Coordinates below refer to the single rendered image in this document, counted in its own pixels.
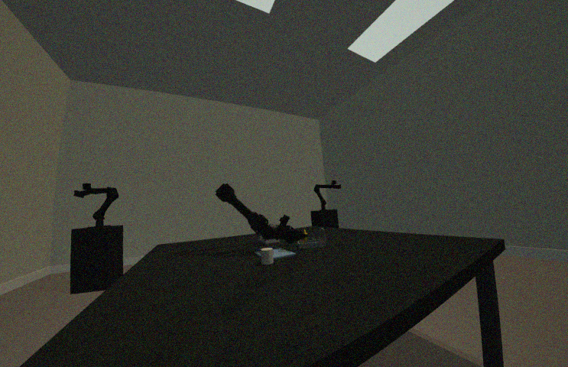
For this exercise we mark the white cup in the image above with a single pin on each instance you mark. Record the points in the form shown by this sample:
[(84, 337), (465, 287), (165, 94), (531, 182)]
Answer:
[(267, 256)]

